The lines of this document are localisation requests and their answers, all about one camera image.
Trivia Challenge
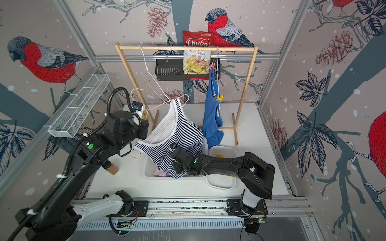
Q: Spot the white wire hanger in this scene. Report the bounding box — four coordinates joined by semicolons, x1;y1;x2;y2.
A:
138;45;171;103

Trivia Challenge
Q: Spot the yellow clothespin on blue top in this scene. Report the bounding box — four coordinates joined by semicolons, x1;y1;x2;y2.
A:
216;95;224;102

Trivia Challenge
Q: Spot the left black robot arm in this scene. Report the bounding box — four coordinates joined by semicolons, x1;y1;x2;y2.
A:
8;87;149;241

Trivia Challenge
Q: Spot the pink tank top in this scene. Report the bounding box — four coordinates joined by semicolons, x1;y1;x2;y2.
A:
153;169;169;177

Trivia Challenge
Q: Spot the black wall basket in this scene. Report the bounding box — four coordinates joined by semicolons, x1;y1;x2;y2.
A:
155;59;210;81

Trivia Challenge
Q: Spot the wooden clothes rack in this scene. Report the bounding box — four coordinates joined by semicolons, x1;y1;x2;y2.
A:
115;43;258;145

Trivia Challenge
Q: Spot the white perforated basket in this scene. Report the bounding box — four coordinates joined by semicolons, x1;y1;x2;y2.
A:
142;135;209;180

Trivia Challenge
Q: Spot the white wire mesh shelf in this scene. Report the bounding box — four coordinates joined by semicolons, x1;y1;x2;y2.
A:
48;73;110;138

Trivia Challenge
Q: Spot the red clothespin on blue top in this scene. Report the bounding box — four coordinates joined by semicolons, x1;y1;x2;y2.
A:
210;60;216;70

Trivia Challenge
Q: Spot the pink wire hanger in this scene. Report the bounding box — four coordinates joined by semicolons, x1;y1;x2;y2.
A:
129;88;191;159

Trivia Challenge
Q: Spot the white plastic tray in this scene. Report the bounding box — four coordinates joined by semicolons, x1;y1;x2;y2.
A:
206;146;237;190

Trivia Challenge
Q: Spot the red chips bag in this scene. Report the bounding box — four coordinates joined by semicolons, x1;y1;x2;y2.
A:
183;30;214;80

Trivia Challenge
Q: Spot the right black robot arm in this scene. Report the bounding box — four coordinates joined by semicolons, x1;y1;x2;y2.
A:
170;144;275;208

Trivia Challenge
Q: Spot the striped tank top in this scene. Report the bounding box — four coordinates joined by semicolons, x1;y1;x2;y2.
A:
134;99;204;179

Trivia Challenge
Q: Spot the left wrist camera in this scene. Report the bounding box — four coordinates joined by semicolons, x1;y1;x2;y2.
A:
132;101;146;119

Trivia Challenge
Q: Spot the brown box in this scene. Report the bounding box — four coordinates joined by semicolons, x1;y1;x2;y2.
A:
102;161;119;175

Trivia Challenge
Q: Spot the blue tank top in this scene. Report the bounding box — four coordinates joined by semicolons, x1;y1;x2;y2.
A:
202;70;224;149

